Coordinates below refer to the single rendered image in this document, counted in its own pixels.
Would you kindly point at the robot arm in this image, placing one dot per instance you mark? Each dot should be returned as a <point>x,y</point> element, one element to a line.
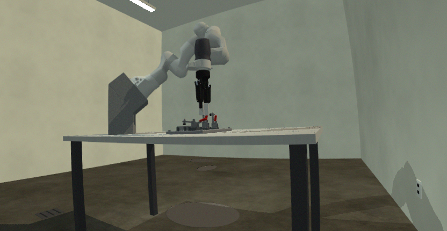
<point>204,44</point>

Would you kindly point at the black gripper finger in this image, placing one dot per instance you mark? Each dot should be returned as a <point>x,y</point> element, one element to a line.
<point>200,95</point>
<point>207,99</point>

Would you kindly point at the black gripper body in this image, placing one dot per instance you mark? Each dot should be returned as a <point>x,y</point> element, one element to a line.
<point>202,75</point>

